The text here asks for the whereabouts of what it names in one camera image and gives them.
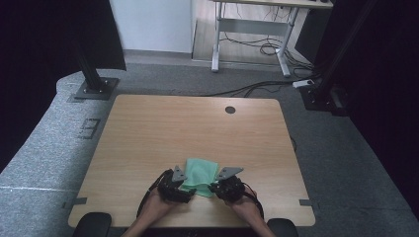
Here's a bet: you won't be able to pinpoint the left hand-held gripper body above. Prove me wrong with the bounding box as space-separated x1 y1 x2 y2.
156 165 189 203

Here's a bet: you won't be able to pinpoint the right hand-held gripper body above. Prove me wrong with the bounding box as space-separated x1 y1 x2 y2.
211 166 247 203

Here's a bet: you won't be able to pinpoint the green microfibre cloth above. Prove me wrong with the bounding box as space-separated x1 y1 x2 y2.
179 157 220 198

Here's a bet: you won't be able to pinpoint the person's left hand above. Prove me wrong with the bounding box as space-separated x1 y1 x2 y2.
143 188 182 221

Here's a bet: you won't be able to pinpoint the person's right hand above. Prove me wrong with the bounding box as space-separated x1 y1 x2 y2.
224 188 262 222

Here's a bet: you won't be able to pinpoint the black chair armrest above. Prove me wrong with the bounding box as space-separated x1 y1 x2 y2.
71 211 113 237
266 218 300 237

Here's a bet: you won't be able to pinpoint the grey tape strip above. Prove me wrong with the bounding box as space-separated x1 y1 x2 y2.
298 198 320 210
61 197 89 210

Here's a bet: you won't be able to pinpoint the grey floor socket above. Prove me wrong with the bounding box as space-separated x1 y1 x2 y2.
76 118 102 140

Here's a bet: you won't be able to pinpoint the white power strip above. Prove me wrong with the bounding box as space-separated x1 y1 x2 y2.
292 78 316 89

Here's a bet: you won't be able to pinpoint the black metal stand with baseplate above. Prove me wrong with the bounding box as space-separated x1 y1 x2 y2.
72 39 121 102
298 0 379 117

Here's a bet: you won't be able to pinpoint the black box under desk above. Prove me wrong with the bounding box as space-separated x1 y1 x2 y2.
293 8 326 64

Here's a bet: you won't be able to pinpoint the black curtain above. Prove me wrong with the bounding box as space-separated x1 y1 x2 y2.
0 0 127 174
314 0 419 222

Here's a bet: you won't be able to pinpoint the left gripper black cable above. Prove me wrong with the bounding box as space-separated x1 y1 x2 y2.
135 168 174 228

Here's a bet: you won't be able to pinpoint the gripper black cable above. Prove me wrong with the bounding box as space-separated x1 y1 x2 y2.
135 168 174 228
241 184 266 222

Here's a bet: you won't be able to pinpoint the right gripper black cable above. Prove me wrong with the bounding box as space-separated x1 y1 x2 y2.
241 184 266 222

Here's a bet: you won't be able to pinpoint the black floor cables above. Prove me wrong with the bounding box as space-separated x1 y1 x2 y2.
201 33 319 99

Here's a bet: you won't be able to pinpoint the white desk frame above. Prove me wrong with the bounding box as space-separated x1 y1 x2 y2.
210 0 334 78

